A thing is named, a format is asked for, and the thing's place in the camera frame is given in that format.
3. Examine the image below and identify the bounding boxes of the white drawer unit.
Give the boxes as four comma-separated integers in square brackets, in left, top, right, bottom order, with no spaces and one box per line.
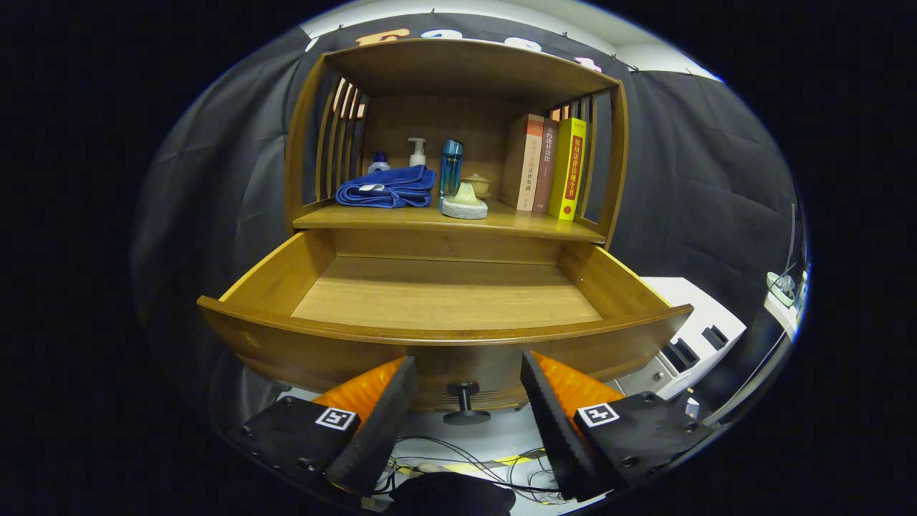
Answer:
[613,276,747,402]

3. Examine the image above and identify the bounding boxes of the tangle of black cables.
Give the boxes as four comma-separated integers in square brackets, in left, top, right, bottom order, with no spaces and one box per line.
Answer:
[383,434,567,506]

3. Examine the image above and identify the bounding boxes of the black drawer knob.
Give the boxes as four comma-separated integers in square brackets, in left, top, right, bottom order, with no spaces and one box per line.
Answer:
[442,381,492,426]

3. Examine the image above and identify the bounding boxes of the blue folded towel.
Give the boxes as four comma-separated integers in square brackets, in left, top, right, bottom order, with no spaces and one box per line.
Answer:
[335,165,438,209]

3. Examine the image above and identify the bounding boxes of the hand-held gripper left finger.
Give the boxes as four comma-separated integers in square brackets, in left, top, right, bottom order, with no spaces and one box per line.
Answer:
[228,356,418,497]

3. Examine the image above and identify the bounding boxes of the clear blue bottle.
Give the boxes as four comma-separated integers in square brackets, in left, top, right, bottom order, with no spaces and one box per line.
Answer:
[439,138,464,198]

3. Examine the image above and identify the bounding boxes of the white and green round device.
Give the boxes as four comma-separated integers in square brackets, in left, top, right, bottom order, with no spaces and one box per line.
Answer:
[765,269,809,338]

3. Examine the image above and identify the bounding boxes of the dark cloth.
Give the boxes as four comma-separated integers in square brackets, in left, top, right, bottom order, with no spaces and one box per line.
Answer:
[387,472,517,516]

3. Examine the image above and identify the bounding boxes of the wooden cabinet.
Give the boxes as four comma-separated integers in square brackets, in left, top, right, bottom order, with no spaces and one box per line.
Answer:
[284,37,630,248]

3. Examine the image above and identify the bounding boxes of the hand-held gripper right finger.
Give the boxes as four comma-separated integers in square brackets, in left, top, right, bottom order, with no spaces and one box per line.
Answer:
[519,350,714,501]

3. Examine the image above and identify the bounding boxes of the pale green scrubber grey base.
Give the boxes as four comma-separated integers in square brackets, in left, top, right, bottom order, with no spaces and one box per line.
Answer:
[441,181,489,220]

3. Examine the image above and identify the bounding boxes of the wooden countertop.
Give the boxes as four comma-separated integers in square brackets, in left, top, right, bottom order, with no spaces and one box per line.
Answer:
[292,201,608,244]

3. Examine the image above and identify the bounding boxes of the brown book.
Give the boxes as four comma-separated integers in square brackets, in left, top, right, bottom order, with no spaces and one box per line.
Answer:
[534,118,560,214]

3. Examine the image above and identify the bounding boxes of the wooden drawer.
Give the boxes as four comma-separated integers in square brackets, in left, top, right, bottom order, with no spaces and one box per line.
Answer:
[197,228,694,415]

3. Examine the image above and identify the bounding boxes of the yellow book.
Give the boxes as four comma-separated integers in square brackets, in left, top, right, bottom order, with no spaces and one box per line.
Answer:
[548,118,587,221]

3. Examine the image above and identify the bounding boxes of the orange and white book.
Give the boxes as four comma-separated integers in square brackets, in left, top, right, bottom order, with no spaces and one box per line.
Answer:
[500,113,545,212]

